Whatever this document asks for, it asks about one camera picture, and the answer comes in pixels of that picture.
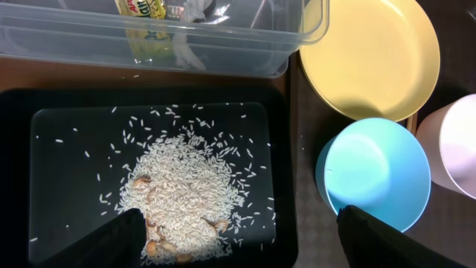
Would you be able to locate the brown serving tray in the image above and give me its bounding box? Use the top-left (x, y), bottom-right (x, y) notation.
top-left (289, 0), bottom-right (475, 267)

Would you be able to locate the rice food waste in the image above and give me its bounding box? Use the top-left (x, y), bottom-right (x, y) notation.
top-left (29, 103), bottom-right (278, 266)

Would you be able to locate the wooden chopstick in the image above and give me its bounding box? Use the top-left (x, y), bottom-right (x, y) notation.
top-left (406, 112), bottom-right (418, 135)

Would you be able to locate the white tissue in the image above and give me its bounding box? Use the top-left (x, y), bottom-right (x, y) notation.
top-left (173, 0), bottom-right (213, 71)

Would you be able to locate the green snack wrapper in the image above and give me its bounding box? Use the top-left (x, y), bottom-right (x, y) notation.
top-left (115, 0), bottom-right (175, 65)

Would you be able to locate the clear plastic bin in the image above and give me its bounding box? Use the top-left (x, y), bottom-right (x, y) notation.
top-left (1, 0), bottom-right (330, 77)

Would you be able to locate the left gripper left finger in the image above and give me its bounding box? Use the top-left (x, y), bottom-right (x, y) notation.
top-left (37, 208), bottom-right (147, 268)

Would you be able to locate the blue bowl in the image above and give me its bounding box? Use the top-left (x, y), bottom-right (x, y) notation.
top-left (315, 118), bottom-right (431, 232)

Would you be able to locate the black tray bin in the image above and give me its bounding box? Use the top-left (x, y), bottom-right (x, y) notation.
top-left (1, 87), bottom-right (298, 267)

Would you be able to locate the yellow plate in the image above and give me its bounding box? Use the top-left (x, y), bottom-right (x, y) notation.
top-left (300, 0), bottom-right (440, 121)

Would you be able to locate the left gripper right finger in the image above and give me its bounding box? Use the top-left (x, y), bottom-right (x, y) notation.
top-left (336, 205), bottom-right (463, 268)

